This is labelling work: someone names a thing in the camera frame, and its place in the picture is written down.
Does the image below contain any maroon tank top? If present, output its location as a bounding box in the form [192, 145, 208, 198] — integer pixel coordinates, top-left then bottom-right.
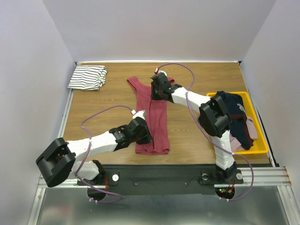
[127, 76, 170, 155]

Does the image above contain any black white striped tank top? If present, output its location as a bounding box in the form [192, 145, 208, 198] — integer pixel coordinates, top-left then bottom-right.
[67, 65, 107, 90]

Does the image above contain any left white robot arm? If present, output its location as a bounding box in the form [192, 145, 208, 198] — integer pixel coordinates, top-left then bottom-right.
[36, 117, 153, 188]

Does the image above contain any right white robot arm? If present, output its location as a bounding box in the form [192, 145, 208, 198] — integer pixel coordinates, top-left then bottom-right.
[151, 71, 237, 183]

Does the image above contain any navy blue tank top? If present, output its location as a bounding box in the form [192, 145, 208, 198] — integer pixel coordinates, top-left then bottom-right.
[217, 91, 254, 150]

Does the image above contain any light pink tank top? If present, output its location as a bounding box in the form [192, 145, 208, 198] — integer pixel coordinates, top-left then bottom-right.
[230, 116, 258, 152]

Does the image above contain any yellow plastic tray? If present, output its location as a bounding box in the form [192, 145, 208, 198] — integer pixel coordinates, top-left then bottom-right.
[207, 91, 268, 155]

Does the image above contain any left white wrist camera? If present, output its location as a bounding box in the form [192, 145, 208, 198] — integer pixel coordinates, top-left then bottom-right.
[131, 110, 146, 120]

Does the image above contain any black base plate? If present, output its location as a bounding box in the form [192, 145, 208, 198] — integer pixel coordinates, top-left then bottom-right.
[92, 164, 243, 196]

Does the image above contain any aluminium frame rail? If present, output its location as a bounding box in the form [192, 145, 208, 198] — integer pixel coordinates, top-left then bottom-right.
[27, 61, 77, 225]

